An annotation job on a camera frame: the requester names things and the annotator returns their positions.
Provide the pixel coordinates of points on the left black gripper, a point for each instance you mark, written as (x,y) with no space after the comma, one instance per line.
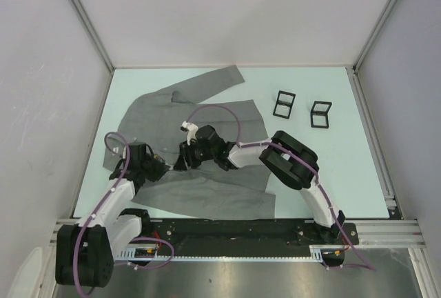
(160,169)

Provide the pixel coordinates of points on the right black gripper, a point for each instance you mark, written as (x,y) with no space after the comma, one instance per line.
(185,161)

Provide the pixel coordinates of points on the grey button-up shirt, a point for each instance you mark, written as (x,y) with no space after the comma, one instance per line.
(208,191)

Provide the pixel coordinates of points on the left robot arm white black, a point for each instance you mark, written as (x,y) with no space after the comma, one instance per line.
(87,249)

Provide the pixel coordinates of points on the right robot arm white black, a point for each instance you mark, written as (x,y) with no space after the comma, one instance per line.
(289,160)

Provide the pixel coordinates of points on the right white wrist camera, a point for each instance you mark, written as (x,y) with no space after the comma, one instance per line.
(190,129)

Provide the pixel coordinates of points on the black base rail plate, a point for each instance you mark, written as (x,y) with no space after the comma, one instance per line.
(199,233)

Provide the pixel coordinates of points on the black frame stand left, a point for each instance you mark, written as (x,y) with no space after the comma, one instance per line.
(284,104)

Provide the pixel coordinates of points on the black frame stand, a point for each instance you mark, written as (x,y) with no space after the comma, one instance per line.
(284,104)
(319,114)

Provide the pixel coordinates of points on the black frame stand right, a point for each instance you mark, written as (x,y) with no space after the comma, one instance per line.
(319,114)

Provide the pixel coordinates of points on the white slotted cable duct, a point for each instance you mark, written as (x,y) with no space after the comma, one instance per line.
(283,253)

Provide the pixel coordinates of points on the aluminium frame post left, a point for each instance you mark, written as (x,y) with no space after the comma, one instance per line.
(93,36)

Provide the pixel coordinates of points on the aluminium frame post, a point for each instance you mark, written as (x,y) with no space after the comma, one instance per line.
(379,25)
(93,36)

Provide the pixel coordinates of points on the aluminium frame post right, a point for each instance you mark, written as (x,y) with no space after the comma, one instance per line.
(379,25)

